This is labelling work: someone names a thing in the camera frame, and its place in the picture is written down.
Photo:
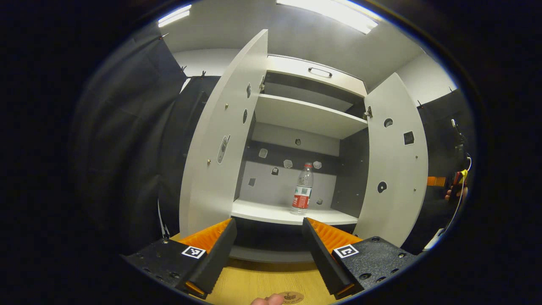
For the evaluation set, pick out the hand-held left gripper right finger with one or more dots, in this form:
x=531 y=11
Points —
x=322 y=258

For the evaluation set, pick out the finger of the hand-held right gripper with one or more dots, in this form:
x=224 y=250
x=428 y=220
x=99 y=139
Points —
x=436 y=181

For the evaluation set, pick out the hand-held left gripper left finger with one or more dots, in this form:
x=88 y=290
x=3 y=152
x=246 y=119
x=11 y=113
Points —
x=214 y=258

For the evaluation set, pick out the clear plastic bottle red label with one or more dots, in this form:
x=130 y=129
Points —
x=302 y=195

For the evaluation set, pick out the white cabinet door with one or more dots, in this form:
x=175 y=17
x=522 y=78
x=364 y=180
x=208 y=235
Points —
x=396 y=169
x=211 y=148

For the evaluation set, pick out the round brown disc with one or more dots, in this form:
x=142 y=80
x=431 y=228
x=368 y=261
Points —
x=291 y=298

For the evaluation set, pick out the white object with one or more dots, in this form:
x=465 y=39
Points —
x=434 y=240

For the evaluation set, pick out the metal door hinge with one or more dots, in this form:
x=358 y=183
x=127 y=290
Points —
x=262 y=84
x=367 y=112

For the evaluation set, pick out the white cabinet shelf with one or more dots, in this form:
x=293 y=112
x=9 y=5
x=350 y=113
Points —
x=305 y=114

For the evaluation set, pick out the black backdrop cloth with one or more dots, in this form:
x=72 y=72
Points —
x=127 y=127

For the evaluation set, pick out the white cabinet drawer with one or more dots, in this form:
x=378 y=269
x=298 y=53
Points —
x=292 y=70

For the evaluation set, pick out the wide ceiling light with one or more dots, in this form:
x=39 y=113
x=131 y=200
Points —
x=334 y=15

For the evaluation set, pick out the narrow ceiling light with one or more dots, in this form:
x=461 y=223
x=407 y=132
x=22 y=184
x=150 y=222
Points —
x=174 y=15

